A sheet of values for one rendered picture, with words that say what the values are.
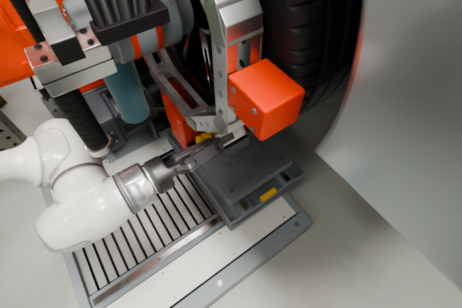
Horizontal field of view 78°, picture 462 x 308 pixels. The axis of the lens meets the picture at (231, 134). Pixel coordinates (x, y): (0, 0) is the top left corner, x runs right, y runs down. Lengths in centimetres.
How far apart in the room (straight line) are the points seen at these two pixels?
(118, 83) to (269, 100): 50
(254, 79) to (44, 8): 26
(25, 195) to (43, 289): 43
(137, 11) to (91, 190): 34
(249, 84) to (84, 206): 36
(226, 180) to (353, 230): 57
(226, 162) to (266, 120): 70
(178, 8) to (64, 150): 35
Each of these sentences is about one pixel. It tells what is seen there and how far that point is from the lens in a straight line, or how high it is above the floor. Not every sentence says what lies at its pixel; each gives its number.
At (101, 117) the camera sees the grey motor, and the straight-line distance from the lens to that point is 109.
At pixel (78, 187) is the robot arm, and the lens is 60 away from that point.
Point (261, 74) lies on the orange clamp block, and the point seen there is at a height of 88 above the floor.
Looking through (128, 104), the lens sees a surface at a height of 57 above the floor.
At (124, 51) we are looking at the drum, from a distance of 58.
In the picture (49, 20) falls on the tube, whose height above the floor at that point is 99.
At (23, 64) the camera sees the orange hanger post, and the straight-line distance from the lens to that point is 113.
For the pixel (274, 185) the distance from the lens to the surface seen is 116.
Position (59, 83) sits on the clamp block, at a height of 92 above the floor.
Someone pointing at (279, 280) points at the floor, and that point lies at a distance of 120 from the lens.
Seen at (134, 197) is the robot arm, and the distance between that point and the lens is 58.
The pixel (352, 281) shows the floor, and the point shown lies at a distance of 127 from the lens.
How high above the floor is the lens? 117
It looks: 53 degrees down
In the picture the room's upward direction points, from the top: straight up
